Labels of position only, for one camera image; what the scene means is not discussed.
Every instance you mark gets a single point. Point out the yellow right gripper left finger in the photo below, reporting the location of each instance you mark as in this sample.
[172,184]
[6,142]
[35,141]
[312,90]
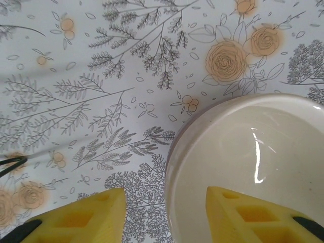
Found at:
[76,222]

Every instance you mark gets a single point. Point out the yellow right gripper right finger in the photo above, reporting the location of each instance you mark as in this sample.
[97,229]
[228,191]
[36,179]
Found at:
[253,222]

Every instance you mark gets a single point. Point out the cream ceramic bowl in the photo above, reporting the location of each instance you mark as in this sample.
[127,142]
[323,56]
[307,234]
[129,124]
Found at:
[240,139]

